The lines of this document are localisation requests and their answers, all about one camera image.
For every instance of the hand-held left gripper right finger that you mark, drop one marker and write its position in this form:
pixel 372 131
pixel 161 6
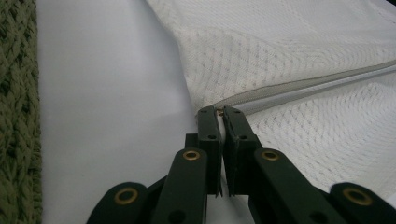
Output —
pixel 238 146

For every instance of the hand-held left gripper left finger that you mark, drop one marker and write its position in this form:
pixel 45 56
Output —
pixel 213 130

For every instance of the white mesh laundry bag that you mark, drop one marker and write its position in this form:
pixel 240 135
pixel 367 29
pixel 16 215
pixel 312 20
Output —
pixel 280 46

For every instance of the green woven basket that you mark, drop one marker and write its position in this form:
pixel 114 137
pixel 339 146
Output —
pixel 18 109

